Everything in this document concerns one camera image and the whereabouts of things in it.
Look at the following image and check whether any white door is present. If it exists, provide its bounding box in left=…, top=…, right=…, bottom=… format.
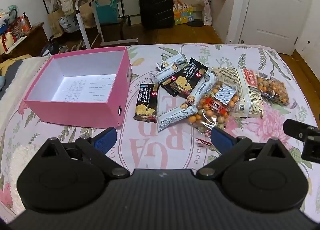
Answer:
left=240, top=0, right=311, bottom=55

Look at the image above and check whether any pink cardboard box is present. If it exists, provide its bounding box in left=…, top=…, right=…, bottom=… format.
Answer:
left=23, top=47, right=132, bottom=129

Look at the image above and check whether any teal shopping bag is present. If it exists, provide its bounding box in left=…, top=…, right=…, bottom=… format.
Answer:
left=95, top=0, right=118, bottom=24

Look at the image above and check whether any clear peanut bag small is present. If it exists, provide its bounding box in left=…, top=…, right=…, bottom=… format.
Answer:
left=256, top=72, right=290, bottom=106

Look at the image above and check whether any colourful gift box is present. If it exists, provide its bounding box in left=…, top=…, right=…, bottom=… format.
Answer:
left=173, top=0, right=194, bottom=25

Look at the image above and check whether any black cracker pack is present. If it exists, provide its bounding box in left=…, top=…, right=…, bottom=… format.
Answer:
left=133, top=84, right=159, bottom=123
left=161, top=58, right=208, bottom=99

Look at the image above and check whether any brown paper bag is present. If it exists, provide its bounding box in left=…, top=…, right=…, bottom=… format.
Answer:
left=48, top=9, right=64, bottom=38

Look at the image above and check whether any silver snack bar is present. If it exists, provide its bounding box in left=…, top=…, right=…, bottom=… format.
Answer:
left=180, top=82, right=211, bottom=109
left=156, top=53, right=187, bottom=70
left=150, top=62, right=187, bottom=84
left=157, top=104, right=197, bottom=132

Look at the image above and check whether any white plastic bag by wall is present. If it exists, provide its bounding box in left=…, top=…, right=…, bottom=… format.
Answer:
left=202, top=0, right=212, bottom=26

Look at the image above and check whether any wooden nightstand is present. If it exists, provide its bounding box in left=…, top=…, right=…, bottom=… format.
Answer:
left=1, top=22, right=49, bottom=62

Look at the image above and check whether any beige noodle snack bag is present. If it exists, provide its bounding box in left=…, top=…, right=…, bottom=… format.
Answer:
left=212, top=67, right=263, bottom=118

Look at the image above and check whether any floral bed sheet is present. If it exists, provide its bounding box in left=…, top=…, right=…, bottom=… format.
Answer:
left=1, top=44, right=319, bottom=222

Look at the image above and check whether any clear peanut bag red label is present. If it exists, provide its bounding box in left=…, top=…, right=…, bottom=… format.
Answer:
left=188, top=80, right=238, bottom=134

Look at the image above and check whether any black suitcase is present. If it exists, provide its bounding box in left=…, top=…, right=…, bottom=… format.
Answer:
left=139, top=0, right=175, bottom=30

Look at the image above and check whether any wooden rolling desk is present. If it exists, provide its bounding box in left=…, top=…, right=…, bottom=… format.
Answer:
left=65, top=0, right=138, bottom=49

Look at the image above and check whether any silver snack bar top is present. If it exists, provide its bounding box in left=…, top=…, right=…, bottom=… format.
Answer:
left=156, top=53, right=187, bottom=70

